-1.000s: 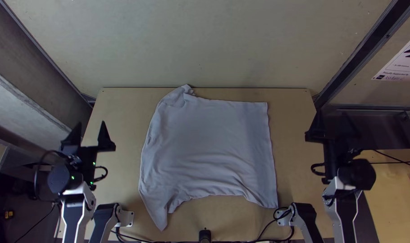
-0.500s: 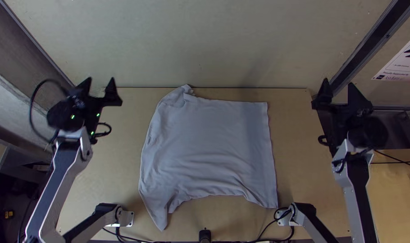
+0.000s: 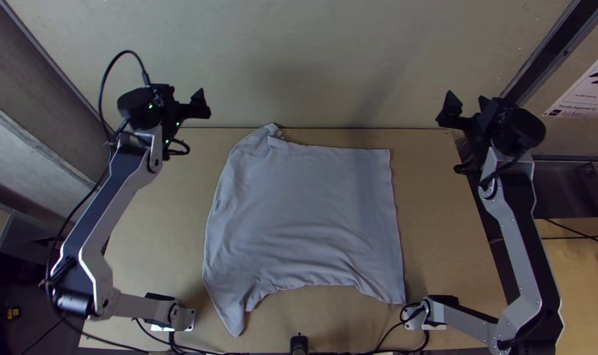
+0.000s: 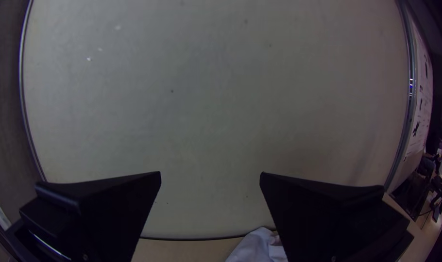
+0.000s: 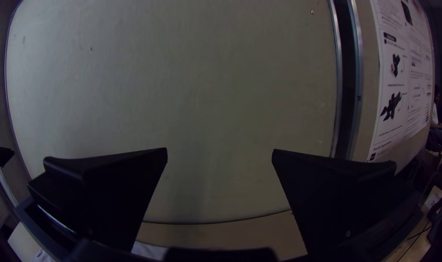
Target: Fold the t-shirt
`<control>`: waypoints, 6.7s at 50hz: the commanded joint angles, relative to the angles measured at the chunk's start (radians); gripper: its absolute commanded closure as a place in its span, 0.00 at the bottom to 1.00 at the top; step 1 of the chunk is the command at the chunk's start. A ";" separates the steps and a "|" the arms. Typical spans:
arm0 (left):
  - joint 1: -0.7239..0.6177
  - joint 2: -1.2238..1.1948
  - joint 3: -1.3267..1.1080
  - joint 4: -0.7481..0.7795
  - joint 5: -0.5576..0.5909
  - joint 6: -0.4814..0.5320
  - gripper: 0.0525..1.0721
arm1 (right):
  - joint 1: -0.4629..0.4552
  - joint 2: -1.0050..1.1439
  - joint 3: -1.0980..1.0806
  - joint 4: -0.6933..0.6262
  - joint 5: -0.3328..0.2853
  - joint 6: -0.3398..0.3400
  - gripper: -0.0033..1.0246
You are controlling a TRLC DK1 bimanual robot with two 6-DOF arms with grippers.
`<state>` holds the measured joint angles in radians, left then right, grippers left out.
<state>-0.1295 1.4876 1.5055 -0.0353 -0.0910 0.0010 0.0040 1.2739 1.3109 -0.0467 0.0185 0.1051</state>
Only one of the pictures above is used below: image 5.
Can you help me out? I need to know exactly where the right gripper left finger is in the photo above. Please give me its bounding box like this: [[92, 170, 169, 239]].
[[27, 147, 168, 252]]

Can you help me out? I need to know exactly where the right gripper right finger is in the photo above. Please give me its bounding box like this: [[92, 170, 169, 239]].
[[272, 149, 423, 256]]

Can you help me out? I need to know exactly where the grey t-shirt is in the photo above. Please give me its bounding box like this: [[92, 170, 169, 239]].
[[132, 241, 170, 258]]

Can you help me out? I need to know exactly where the person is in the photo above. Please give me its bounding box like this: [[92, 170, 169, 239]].
[[426, 83, 442, 153]]

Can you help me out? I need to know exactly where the white printed poster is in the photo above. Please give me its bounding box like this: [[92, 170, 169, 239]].
[[366, 0, 436, 163]]

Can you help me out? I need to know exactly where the dark metal frame post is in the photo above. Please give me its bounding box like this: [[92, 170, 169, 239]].
[[328, 0, 364, 161]]

